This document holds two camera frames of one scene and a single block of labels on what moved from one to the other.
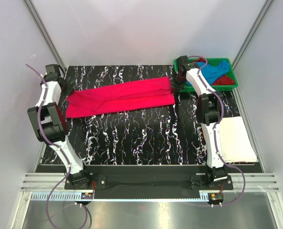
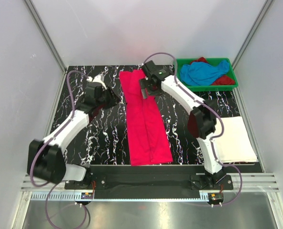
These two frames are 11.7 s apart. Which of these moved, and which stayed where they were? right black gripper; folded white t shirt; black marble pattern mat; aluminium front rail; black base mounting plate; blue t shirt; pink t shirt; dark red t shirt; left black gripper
Moved: right black gripper; pink t shirt; left black gripper
Stayed: black base mounting plate; folded white t shirt; blue t shirt; aluminium front rail; black marble pattern mat; dark red t shirt
